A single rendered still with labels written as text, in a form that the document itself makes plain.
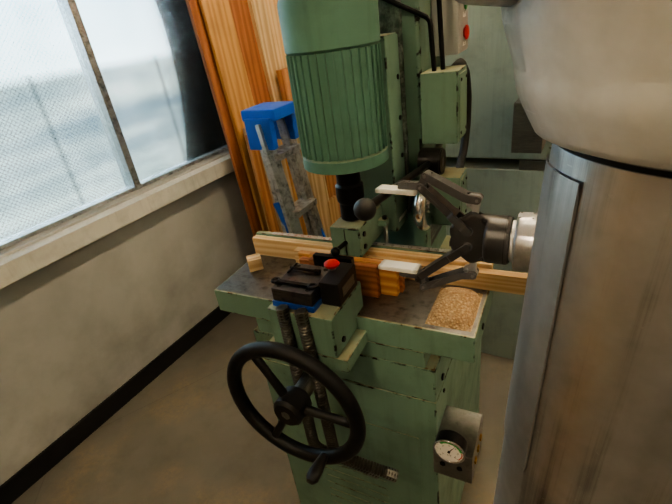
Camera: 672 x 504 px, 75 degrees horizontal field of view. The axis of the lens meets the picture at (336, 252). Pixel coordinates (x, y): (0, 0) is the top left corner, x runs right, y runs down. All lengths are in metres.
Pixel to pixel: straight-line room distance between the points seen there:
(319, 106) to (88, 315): 1.52
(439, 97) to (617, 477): 0.87
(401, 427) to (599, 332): 0.90
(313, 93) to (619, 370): 0.71
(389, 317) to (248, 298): 0.33
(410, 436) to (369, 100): 0.72
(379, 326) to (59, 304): 1.43
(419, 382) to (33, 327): 1.49
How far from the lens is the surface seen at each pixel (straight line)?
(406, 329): 0.85
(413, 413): 1.01
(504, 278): 0.93
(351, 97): 0.81
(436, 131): 1.02
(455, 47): 1.09
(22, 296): 1.94
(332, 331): 0.80
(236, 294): 1.04
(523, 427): 0.23
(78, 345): 2.10
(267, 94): 2.57
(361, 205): 0.65
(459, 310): 0.85
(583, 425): 0.21
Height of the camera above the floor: 1.43
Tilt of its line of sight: 28 degrees down
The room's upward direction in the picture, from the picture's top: 8 degrees counter-clockwise
